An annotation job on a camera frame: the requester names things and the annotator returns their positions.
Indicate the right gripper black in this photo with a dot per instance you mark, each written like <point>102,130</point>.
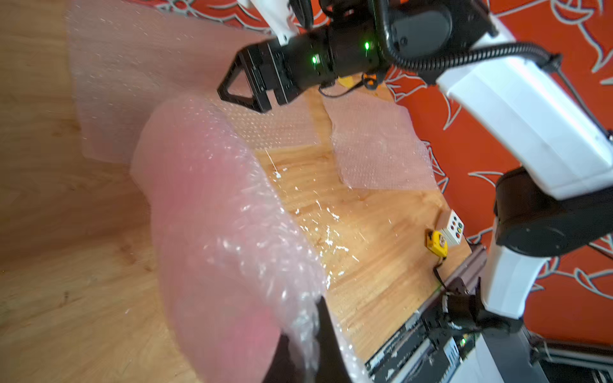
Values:
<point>316,58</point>

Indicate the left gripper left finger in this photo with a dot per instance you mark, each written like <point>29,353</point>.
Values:
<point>288,363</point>

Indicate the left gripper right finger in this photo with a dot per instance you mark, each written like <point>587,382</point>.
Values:
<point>332,368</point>

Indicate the pink glass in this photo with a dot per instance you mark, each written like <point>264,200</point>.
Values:
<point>235,269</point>

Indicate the orange glass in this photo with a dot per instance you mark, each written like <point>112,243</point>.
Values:
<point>126,59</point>

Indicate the bubble wrap sheet clear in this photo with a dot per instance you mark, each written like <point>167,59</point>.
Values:
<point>376,146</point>

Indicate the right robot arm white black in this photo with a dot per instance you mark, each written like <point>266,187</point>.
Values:
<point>558,200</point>

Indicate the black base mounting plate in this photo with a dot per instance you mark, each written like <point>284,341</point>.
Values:
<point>424,349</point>

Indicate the yellow tape measure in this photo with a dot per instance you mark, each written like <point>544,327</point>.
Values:
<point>437,244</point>

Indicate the white button control box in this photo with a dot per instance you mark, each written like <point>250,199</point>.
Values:
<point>451,227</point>

